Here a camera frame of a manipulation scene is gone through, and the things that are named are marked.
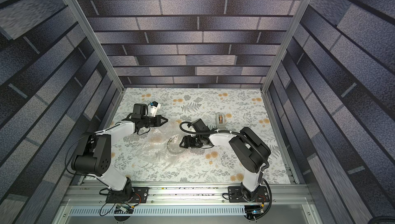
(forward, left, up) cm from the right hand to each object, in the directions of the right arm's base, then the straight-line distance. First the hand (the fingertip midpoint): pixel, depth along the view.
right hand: (183, 144), depth 89 cm
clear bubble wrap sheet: (-1, +20, 0) cm, 20 cm away
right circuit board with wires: (-31, -37, -3) cm, 49 cm away
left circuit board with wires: (-32, +25, -2) cm, 41 cm away
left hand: (+13, +10, +8) cm, 18 cm away
